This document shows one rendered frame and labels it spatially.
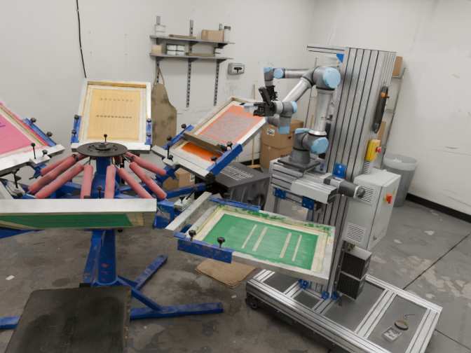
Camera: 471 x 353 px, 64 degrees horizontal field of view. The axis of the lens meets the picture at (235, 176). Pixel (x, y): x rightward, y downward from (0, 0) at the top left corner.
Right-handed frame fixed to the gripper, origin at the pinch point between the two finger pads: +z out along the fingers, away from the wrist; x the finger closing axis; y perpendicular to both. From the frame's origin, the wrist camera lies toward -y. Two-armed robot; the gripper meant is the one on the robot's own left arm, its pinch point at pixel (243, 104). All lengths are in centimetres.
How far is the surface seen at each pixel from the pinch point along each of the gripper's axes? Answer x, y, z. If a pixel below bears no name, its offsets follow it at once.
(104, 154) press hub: 39, 32, 71
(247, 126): 64, 20, -39
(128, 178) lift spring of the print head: 30, 46, 59
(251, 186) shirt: 65, 69, -45
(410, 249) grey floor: 61, 161, -251
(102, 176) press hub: 48, 47, 71
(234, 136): 63, 28, -28
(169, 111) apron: 288, 26, -49
